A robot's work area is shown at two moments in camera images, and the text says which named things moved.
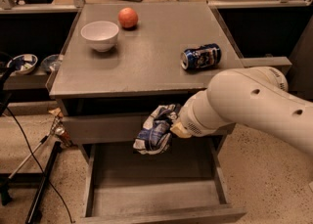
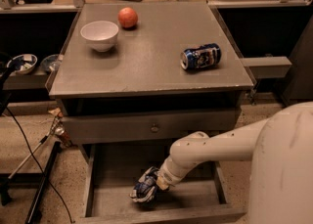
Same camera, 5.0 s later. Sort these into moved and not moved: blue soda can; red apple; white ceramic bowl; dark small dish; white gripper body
Moved: white gripper body
Not moved: dark small dish; red apple; blue soda can; white ceramic bowl
